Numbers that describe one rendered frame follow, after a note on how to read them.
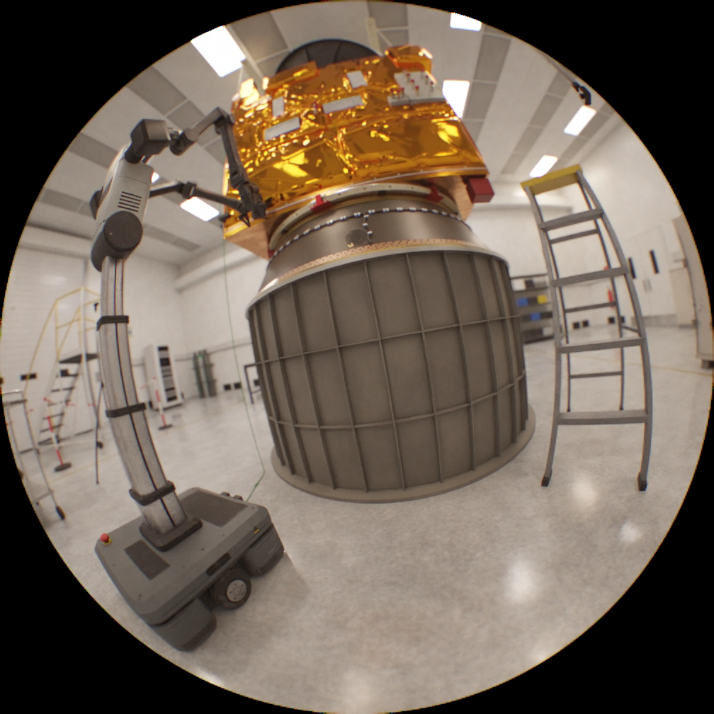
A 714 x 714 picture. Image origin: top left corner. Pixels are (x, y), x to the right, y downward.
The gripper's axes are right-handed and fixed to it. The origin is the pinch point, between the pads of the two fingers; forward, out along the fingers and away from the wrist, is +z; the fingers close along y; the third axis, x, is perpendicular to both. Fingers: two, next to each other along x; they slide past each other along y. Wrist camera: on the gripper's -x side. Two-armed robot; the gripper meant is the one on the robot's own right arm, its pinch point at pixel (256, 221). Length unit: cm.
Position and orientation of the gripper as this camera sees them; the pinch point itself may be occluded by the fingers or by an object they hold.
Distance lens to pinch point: 128.7
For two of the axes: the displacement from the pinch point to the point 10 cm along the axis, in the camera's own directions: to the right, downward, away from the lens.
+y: -9.3, 1.6, 3.3
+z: 3.2, 8.0, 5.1
